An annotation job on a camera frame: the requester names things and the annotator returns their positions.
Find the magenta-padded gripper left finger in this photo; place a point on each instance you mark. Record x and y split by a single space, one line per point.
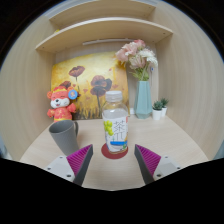
78 161

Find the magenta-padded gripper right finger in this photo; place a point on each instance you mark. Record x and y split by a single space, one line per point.
150 161

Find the clear plastic drink bottle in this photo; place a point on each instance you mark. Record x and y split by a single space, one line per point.
115 126

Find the flat round red coaster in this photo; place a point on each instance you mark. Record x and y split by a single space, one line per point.
113 156

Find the small succulent in white pot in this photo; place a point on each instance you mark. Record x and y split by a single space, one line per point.
157 113
164 106

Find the red plush mouse toy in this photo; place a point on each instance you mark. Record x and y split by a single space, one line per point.
61 106

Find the tall teal vase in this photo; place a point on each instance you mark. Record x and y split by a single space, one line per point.
142 100

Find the yellow poppy flower painting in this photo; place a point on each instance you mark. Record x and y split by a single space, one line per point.
88 71

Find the pink and white flower bouquet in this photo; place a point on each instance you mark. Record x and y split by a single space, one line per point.
136 56

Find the light wooden shelf unit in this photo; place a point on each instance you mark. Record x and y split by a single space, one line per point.
103 30

